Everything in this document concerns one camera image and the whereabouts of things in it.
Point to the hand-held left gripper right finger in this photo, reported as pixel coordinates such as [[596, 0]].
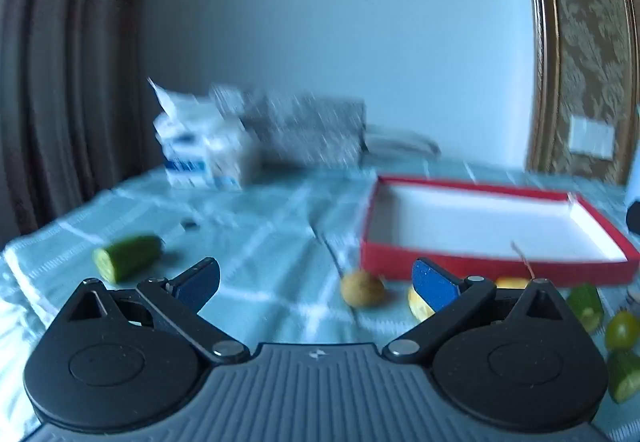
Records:
[[434, 286]]

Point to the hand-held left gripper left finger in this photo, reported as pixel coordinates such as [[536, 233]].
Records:
[[197, 286]]

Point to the yellow bell pepper piece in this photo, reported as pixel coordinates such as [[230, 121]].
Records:
[[417, 309], [511, 283]]

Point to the green cucumber piece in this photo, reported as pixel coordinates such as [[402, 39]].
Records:
[[586, 304], [130, 256], [625, 374]]

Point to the red cardboard box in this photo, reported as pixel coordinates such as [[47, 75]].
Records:
[[480, 222]]

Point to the green tomato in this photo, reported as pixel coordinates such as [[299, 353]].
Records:
[[621, 329]]

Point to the small black cap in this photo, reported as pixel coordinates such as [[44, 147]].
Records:
[[188, 223]]

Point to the teal checked tablecloth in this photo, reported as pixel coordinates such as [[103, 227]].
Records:
[[280, 222]]

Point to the white tissue pack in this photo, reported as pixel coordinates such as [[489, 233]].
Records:
[[210, 157]]

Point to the grey patterned bag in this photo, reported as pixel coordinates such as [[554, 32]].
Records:
[[300, 132]]

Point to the light blue electric kettle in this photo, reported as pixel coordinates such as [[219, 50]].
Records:
[[634, 189]]

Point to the brown curtain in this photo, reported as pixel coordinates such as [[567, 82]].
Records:
[[60, 72]]

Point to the white wall switch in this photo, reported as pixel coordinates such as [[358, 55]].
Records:
[[592, 138]]

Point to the gold wall moulding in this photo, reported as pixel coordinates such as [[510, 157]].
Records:
[[540, 47]]

